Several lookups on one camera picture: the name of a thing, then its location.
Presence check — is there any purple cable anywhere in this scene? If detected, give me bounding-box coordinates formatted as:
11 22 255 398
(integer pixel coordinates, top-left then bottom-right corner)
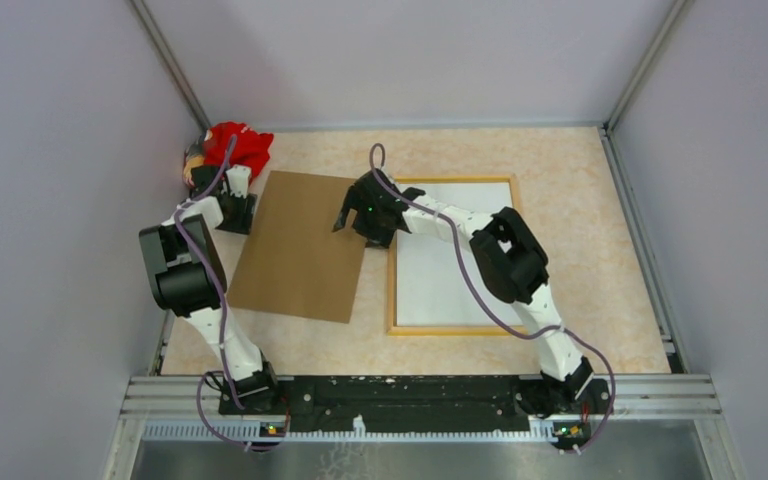
173 134 287 454
368 142 618 455

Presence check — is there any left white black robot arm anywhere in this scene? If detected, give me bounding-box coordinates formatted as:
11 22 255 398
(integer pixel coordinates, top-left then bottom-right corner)
138 165 281 414

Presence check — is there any red crumpled cloth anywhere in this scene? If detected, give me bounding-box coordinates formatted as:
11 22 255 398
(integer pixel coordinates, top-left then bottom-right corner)
182 122 275 187

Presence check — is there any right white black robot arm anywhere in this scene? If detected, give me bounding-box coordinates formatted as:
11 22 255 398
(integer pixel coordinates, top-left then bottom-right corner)
332 168 594 418

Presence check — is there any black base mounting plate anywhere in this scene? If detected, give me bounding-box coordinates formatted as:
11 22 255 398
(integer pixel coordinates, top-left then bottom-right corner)
217 375 609 434

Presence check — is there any brown cardboard backing board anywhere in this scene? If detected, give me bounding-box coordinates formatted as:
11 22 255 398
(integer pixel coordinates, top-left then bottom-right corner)
227 171 365 324

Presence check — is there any aluminium rail with cable duct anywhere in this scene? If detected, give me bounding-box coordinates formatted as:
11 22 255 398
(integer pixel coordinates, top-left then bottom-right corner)
120 374 722 443

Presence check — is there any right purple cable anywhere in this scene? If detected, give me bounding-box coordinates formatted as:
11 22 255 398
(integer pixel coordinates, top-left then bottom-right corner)
368 142 618 455

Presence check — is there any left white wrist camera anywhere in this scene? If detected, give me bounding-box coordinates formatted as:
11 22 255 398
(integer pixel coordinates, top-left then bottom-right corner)
225 165 251 198

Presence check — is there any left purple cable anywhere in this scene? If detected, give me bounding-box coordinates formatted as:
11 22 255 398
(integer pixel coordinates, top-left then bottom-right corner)
173 134 287 454

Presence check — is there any building photo print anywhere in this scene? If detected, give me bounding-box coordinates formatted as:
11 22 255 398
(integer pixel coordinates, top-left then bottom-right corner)
395 182 524 328

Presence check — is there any yellow wooden picture frame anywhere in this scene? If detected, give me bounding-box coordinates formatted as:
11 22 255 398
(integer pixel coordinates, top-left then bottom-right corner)
385 174 531 338

